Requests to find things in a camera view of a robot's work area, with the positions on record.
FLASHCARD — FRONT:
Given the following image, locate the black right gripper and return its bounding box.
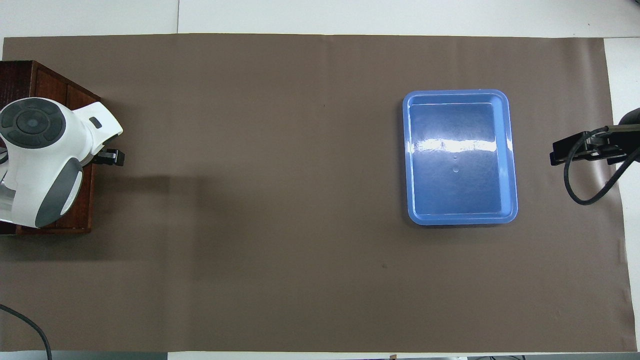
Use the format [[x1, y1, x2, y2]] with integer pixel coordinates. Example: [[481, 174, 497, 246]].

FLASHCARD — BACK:
[[550, 107, 640, 167]]

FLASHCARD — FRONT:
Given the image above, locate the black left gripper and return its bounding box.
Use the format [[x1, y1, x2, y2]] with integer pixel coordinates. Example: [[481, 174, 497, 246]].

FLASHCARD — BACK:
[[91, 147, 126, 167]]

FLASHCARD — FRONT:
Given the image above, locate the dark wooden drawer cabinet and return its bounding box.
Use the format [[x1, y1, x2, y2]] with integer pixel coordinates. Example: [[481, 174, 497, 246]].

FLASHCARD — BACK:
[[0, 60, 103, 236]]

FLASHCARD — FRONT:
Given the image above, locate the blue plastic tray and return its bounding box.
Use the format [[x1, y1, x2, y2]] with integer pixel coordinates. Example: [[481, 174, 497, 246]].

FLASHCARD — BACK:
[[402, 89, 519, 227]]

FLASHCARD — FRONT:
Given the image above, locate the brown table mat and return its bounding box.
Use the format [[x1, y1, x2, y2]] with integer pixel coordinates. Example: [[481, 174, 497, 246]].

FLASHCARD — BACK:
[[0, 33, 638, 353]]

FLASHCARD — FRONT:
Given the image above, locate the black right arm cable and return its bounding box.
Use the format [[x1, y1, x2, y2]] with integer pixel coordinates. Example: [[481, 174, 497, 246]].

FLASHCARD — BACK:
[[564, 126, 640, 206]]

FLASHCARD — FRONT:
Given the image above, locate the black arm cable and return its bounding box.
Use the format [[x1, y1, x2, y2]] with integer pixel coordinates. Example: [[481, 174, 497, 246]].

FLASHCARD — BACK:
[[564, 126, 640, 206], [0, 304, 53, 360]]

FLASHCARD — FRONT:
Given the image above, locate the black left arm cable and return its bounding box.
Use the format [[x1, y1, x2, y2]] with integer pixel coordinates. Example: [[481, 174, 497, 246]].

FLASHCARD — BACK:
[[0, 304, 53, 360]]

